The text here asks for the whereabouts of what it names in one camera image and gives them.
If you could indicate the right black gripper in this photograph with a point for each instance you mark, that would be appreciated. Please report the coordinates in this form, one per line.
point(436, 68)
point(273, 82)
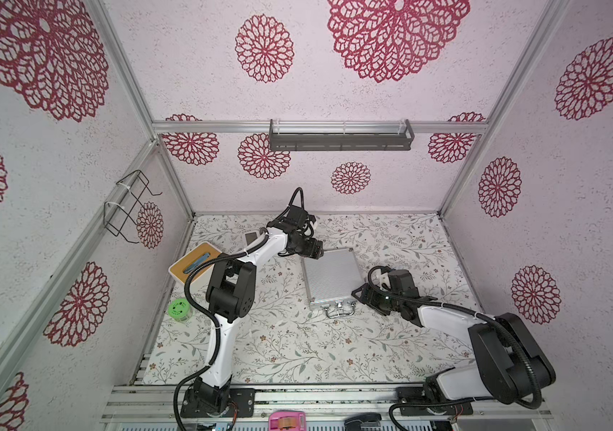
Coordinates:
point(367, 296)

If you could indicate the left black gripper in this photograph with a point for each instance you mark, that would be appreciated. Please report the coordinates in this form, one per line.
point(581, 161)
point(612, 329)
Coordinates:
point(315, 250)

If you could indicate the silver aluminium poker case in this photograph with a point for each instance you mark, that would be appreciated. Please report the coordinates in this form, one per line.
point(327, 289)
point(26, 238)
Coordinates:
point(330, 281)

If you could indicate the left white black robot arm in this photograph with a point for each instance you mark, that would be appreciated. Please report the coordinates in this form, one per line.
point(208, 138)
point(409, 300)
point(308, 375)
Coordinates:
point(223, 289)

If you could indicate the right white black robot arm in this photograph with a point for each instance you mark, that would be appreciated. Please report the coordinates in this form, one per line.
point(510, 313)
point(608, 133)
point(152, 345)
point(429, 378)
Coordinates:
point(509, 365)

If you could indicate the white digital clock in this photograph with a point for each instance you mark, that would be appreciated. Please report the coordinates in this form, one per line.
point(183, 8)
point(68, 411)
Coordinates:
point(252, 237)

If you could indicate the white box with wooden lid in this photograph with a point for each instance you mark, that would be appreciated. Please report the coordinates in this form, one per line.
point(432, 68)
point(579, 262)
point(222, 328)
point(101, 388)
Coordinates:
point(182, 268)

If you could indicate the black object at front edge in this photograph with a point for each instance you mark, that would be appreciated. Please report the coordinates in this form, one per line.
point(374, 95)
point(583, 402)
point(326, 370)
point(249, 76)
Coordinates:
point(363, 422)

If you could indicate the green tape roll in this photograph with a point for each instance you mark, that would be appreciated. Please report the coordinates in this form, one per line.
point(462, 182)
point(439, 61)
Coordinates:
point(180, 310)

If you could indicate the pink object at front edge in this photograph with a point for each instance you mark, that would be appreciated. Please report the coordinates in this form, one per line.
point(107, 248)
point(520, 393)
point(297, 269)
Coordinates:
point(287, 421)

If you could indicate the black wall shelf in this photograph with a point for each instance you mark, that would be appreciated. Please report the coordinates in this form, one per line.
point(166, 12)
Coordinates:
point(342, 141)

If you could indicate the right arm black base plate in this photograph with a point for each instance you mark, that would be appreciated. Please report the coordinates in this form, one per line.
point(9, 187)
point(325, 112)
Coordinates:
point(415, 402)

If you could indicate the black wire wall rack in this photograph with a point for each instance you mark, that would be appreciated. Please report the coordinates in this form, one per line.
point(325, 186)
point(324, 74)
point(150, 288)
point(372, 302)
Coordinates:
point(119, 213)

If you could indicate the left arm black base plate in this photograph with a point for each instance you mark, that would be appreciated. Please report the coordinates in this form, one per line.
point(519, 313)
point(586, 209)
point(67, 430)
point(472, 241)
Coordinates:
point(242, 401)

